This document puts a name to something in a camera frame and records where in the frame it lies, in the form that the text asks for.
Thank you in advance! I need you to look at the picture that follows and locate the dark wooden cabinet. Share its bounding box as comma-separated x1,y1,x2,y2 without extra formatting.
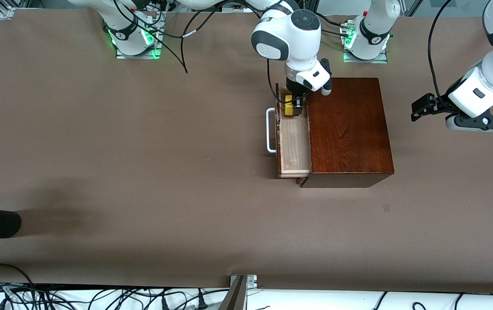
300,77,394,189

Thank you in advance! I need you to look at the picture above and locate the grey camera pole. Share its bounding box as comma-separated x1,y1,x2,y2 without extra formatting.
219,276,248,310

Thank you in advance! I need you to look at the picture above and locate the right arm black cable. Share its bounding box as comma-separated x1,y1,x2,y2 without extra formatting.
112,0,311,106

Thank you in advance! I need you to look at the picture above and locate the paper table cover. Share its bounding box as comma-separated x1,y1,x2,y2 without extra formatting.
0,9,493,294

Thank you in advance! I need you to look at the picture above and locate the white drawer handle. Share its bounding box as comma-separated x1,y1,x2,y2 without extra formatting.
266,108,278,154

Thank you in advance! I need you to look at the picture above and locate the small metal clamp bracket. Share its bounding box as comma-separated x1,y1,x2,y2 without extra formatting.
230,274,258,290

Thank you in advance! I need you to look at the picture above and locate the wooden drawer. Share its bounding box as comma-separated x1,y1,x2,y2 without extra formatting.
275,83,312,178

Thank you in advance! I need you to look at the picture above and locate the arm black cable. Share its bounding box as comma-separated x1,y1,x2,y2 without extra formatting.
112,0,311,106
427,0,453,102

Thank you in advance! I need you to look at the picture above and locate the aluminium profile strut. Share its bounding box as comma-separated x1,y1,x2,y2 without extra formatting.
404,0,424,17

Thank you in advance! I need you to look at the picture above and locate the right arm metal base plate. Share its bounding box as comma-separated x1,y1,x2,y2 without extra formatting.
115,13,163,60

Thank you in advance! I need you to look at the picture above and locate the aluminium frame rack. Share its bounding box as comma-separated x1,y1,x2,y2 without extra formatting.
188,0,318,14

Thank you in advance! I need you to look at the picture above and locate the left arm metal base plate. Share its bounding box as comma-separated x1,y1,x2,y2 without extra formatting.
343,48,388,64

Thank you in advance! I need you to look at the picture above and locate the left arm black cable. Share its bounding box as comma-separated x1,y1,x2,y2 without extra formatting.
427,0,453,102

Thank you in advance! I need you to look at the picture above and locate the looping black cable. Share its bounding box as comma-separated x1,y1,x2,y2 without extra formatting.
0,263,36,288

